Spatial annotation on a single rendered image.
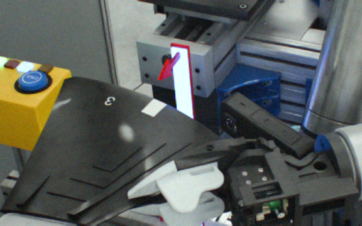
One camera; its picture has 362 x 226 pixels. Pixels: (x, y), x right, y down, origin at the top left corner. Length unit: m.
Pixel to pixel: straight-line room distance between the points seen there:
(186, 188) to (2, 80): 0.50
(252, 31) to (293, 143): 0.69
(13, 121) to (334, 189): 0.55
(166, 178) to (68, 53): 1.40
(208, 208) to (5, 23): 1.17
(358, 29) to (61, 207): 0.36
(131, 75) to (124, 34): 0.31
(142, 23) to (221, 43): 2.04
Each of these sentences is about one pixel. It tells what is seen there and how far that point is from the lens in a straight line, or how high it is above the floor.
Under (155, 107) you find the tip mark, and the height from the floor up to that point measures 1.17.
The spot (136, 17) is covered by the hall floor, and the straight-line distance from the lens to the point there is 3.45.
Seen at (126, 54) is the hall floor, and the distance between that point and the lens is 3.19.
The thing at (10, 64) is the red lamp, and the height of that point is 1.08.
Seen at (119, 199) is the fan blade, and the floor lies 1.19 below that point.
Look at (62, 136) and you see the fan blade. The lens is 0.85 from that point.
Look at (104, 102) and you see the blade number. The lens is 0.89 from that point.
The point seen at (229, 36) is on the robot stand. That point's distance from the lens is 1.39.
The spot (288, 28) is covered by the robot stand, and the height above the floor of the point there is 0.95.
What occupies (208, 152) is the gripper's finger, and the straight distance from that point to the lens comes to 0.74.
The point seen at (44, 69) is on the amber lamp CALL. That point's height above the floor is 1.08.
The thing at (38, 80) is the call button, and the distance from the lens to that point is 1.14.
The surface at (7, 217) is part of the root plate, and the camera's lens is 0.77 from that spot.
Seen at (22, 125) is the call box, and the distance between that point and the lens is 1.14.
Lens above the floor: 1.70
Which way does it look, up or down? 37 degrees down
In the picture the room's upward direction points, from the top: 6 degrees counter-clockwise
